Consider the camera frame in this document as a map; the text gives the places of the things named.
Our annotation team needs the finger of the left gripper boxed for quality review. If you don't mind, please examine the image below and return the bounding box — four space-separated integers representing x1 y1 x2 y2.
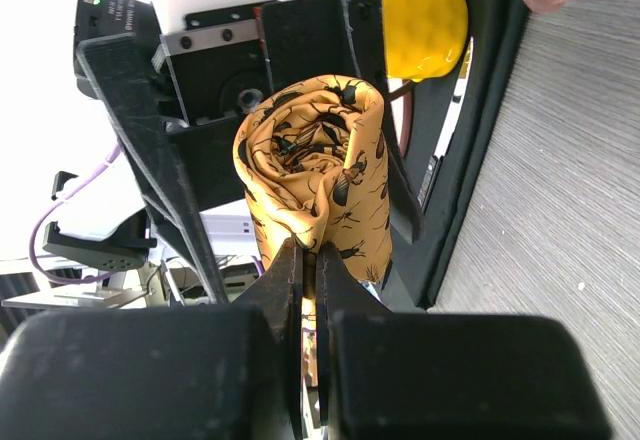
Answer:
259 0 426 246

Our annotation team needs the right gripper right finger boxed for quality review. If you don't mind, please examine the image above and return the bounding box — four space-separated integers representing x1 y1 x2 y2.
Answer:
316 244 613 439

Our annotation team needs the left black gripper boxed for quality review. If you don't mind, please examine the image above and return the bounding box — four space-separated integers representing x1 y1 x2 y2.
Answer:
73 0 270 304

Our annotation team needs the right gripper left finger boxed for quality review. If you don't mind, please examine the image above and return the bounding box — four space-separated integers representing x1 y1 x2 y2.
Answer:
1 239 303 439

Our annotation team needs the yellow beetle print tie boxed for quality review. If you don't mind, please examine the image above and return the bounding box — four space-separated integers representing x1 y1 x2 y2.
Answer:
233 75 392 283

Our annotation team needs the yellow cup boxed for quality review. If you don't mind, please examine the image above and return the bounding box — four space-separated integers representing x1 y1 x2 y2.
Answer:
381 0 469 82

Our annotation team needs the black cloth placemat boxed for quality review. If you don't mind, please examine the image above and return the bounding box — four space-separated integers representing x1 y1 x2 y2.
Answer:
392 0 529 309

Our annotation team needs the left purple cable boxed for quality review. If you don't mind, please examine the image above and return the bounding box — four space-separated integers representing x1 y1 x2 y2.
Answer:
28 142 124 281

